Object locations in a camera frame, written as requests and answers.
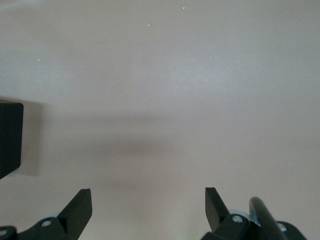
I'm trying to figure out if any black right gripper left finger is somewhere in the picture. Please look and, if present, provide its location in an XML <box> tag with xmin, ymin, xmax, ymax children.
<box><xmin>17</xmin><ymin>188</ymin><xmax>93</xmax><ymax>240</ymax></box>

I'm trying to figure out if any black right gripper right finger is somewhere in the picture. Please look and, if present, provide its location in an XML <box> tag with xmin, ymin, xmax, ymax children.
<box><xmin>201</xmin><ymin>187</ymin><xmax>259</xmax><ymax>240</ymax></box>

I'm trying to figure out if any black rectangular tray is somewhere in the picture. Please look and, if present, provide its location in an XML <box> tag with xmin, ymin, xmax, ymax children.
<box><xmin>0</xmin><ymin>99</ymin><xmax>24</xmax><ymax>180</ymax></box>

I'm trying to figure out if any brown table mat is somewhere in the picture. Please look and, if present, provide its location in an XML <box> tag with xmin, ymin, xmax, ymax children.
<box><xmin>0</xmin><ymin>0</ymin><xmax>320</xmax><ymax>240</ymax></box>

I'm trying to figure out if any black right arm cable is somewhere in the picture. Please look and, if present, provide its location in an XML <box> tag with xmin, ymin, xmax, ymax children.
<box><xmin>248</xmin><ymin>196</ymin><xmax>291</xmax><ymax>240</ymax></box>

